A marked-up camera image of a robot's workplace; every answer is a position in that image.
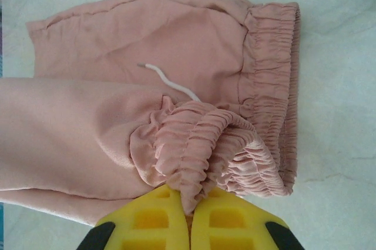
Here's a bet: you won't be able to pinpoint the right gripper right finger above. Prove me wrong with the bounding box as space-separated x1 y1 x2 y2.
190 186 306 250

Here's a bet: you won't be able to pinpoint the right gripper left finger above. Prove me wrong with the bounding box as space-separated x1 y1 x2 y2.
76 185 192 250

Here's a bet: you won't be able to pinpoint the pink shorts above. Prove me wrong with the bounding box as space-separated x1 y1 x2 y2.
0 0 303 227

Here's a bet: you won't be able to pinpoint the thin white drawstring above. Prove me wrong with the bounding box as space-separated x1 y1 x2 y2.
137 62 203 104

